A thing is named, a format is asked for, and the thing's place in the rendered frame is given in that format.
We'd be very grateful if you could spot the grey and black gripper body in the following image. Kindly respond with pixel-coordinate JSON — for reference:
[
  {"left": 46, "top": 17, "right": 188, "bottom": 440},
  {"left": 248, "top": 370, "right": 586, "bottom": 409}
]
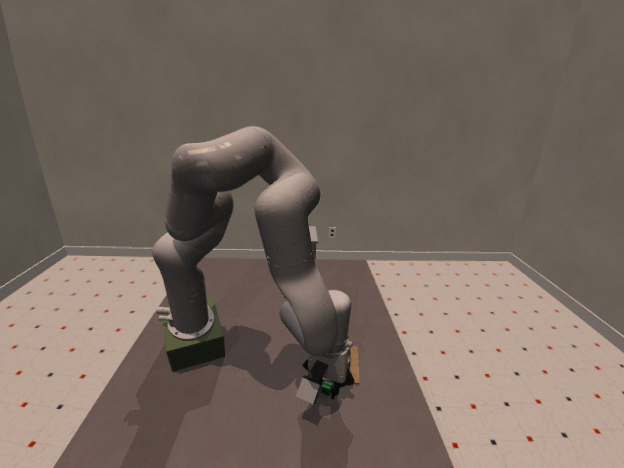
[{"left": 308, "top": 347, "right": 351, "bottom": 383}]

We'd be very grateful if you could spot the green die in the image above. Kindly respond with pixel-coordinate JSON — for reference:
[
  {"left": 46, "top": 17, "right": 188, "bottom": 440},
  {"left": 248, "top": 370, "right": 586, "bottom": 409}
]
[{"left": 321, "top": 380, "right": 333, "bottom": 396}]

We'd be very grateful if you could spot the orange flat mat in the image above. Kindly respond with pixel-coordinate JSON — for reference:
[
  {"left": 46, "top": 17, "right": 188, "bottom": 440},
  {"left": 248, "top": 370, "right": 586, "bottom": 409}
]
[{"left": 322, "top": 346, "right": 360, "bottom": 384}]

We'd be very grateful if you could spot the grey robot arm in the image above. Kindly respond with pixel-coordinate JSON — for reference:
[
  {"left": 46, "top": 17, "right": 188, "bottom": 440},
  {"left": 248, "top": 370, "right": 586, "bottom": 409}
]
[{"left": 152, "top": 126, "right": 353, "bottom": 356}]

